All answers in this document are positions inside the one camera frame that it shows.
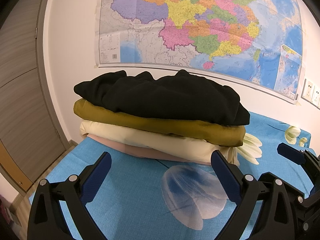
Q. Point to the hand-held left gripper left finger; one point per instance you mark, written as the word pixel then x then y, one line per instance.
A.
pixel 97 177

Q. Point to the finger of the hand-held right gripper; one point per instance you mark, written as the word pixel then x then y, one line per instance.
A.
pixel 292 189
pixel 290 153

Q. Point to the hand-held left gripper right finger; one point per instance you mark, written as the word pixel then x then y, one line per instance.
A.
pixel 225 176

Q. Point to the black garment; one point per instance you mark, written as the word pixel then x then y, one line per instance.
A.
pixel 162 97

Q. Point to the pink garment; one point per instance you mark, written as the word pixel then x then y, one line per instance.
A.
pixel 130 151

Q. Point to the blue floral bedsheet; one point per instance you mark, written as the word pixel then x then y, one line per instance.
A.
pixel 140 182

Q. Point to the cream garment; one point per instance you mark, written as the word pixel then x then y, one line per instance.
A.
pixel 140 138

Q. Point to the olive garment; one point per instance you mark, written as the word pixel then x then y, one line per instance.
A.
pixel 150 125

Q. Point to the grey wooden door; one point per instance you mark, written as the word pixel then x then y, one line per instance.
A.
pixel 22 92

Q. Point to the white wall socket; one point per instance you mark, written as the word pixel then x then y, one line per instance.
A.
pixel 308 89
pixel 317 95

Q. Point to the colourful wall map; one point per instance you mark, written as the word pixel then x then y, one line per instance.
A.
pixel 200 22

